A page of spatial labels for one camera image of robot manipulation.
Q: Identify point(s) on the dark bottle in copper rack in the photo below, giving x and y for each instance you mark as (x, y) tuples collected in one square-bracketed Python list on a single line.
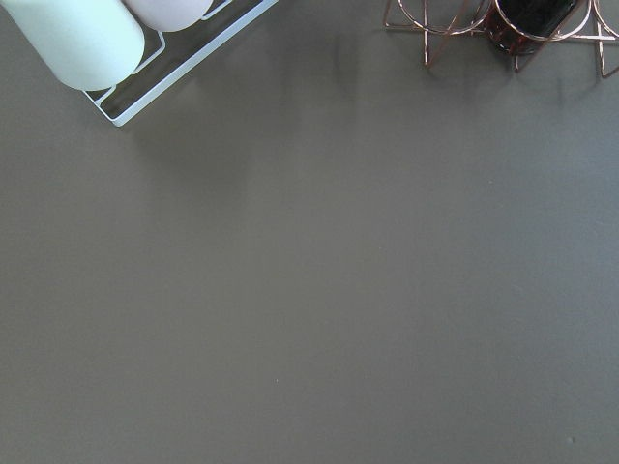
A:
[(524, 19)]

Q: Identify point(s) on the copper wire bottle rack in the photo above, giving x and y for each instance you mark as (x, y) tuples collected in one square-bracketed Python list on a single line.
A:
[(585, 25)]

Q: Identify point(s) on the white wire cup rack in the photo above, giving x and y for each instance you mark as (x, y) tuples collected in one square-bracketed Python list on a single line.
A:
[(169, 56)]

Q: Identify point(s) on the mint green cup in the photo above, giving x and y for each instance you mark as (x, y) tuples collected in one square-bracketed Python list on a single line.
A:
[(88, 45)]

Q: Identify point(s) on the pale pink cup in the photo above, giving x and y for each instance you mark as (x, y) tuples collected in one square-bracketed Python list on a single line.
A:
[(169, 15)]

